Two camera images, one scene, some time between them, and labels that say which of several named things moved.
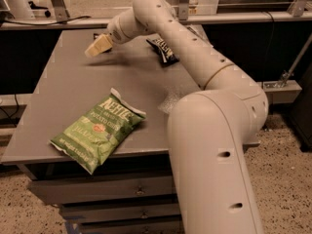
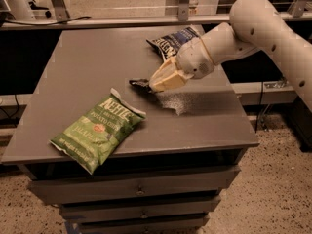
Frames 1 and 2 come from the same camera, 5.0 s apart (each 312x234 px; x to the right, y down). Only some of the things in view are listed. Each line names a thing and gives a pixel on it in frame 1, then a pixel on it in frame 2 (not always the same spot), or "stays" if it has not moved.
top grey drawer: (87, 190) stays
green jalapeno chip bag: (90, 139) stays
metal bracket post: (183, 5) stays
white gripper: (115, 32) → (194, 58)
